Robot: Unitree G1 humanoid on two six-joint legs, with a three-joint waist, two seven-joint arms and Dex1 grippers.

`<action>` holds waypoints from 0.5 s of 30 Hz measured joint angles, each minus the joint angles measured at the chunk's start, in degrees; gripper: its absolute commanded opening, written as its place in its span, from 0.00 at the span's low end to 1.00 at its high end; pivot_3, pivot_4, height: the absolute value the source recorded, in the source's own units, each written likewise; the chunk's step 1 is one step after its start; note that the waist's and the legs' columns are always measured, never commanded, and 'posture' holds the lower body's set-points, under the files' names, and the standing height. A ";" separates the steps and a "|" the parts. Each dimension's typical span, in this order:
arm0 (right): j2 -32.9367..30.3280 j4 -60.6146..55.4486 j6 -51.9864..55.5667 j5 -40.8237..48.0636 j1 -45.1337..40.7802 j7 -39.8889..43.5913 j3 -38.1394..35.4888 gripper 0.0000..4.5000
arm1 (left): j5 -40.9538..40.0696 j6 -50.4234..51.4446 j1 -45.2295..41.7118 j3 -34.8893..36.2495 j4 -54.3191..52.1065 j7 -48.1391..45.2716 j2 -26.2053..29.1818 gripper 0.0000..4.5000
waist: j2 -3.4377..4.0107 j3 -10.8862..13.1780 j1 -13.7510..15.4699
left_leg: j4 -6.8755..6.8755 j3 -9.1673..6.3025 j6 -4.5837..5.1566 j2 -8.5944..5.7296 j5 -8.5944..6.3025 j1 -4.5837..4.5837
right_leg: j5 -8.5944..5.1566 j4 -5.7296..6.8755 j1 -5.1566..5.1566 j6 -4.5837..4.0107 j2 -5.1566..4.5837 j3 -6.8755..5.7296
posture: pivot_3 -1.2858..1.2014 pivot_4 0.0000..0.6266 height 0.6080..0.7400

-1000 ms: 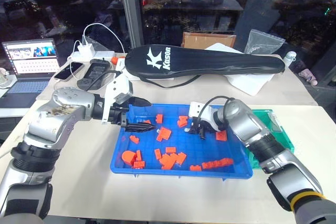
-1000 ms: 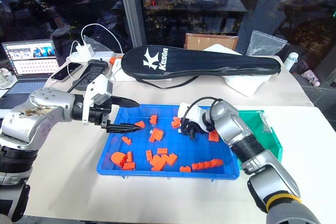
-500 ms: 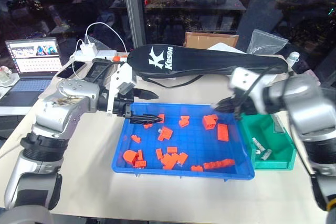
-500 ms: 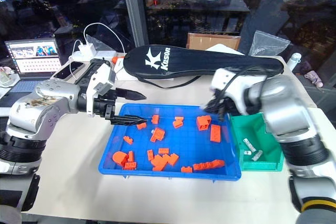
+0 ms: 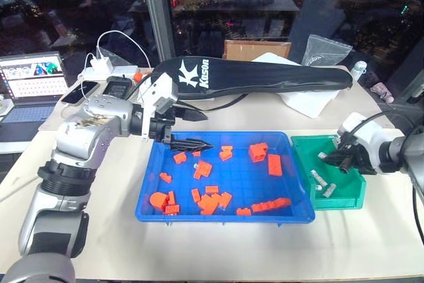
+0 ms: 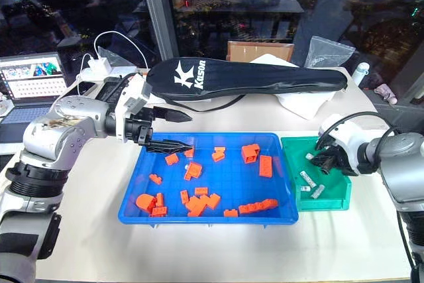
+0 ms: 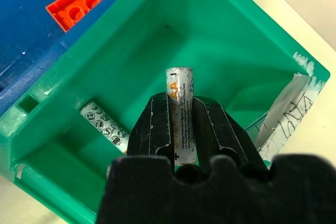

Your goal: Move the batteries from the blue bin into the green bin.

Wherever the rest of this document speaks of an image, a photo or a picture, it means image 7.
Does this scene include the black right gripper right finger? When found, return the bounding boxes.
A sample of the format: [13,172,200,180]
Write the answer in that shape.
[192,95,269,174]

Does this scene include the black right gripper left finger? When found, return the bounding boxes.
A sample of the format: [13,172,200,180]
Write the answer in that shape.
[127,91,176,162]

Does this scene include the white AA battery orange print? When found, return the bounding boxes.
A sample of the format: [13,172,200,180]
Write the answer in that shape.
[165,66,197,166]

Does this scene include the green plastic bin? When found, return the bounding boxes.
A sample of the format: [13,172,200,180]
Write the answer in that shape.
[0,0,331,224]

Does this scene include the blue plastic bin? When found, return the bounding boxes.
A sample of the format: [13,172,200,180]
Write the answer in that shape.
[0,0,146,117]

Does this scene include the white AA battery black symbols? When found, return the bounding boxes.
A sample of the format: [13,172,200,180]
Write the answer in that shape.
[79,100,130,154]

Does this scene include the white handwritten paper label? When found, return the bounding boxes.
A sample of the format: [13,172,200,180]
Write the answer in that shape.
[255,72,314,156]

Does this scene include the orange toy building brick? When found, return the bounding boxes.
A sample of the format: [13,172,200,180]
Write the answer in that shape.
[45,0,124,34]

